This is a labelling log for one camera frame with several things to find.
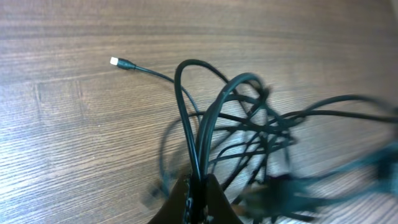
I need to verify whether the black USB-A cable blue plug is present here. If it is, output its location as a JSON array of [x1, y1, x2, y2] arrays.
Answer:
[[175, 59, 397, 223]]

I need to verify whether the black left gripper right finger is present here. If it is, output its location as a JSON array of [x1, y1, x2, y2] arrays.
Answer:
[[204, 174, 243, 224]]

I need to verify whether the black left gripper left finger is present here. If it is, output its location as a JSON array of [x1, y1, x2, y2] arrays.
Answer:
[[148, 176, 192, 224]]

